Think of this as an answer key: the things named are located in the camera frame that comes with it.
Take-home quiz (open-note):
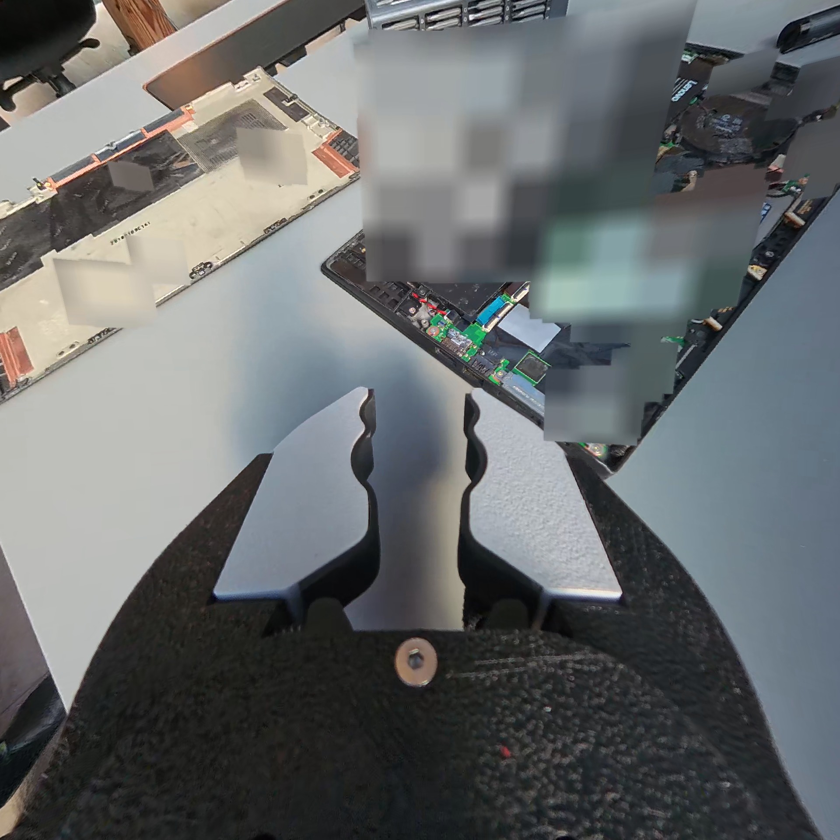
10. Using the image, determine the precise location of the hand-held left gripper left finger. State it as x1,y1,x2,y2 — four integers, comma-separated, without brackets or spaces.
213,387,382,602

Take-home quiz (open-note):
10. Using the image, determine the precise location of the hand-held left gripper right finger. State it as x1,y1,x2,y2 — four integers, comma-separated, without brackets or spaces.
459,388,623,608

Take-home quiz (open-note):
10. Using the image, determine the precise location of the black laptop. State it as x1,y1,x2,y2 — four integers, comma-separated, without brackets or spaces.
322,41,840,473

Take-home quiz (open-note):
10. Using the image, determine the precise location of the laptop bottom cover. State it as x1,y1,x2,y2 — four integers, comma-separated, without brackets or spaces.
0,64,363,404

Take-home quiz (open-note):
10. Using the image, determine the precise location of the white desk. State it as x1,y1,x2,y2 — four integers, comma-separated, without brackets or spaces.
0,0,840,840

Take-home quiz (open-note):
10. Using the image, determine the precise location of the black wood-edged desk panel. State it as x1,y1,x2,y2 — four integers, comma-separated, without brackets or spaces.
143,0,368,112

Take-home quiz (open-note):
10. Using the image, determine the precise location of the grey screwdriver bit case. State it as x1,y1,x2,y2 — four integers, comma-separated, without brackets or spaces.
363,0,572,34

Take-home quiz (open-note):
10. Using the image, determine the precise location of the black office chair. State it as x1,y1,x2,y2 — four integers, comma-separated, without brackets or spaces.
0,0,102,112

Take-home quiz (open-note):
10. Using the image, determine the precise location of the wooden post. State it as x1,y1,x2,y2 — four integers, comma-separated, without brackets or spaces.
101,0,179,55

